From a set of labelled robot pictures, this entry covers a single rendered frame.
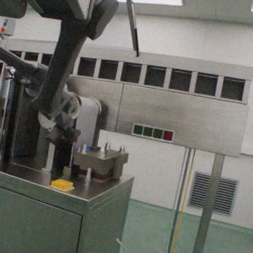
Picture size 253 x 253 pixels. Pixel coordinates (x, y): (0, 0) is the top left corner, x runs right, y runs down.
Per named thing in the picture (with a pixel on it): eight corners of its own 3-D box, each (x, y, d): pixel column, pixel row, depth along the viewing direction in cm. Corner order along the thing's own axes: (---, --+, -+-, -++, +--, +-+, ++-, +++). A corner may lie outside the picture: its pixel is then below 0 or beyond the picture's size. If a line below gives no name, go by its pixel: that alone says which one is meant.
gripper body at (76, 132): (77, 143, 136) (72, 135, 130) (59, 139, 140) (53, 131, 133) (81, 131, 139) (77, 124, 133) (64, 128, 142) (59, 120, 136)
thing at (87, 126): (71, 153, 144) (77, 117, 143) (90, 150, 167) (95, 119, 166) (72, 153, 144) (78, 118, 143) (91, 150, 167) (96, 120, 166)
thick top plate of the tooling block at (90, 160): (73, 164, 139) (75, 152, 139) (103, 157, 178) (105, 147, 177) (102, 171, 135) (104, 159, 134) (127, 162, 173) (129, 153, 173)
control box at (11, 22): (-2, 33, 161) (1, 17, 161) (8, 36, 167) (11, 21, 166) (3, 32, 157) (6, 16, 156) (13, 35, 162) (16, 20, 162)
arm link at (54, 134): (74, 123, 123) (59, 112, 123) (58, 143, 119) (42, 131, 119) (73, 130, 134) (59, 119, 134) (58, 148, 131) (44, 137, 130)
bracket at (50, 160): (41, 170, 141) (50, 111, 140) (48, 169, 147) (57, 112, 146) (49, 173, 140) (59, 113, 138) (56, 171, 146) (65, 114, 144)
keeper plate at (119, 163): (112, 178, 151) (116, 158, 150) (118, 175, 160) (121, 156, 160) (116, 179, 150) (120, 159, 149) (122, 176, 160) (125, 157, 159)
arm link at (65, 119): (77, 98, 86) (51, 77, 86) (65, 112, 85) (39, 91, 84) (77, 124, 128) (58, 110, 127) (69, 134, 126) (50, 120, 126)
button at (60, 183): (50, 186, 117) (51, 180, 117) (59, 183, 124) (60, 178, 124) (64, 191, 115) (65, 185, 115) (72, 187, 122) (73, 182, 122)
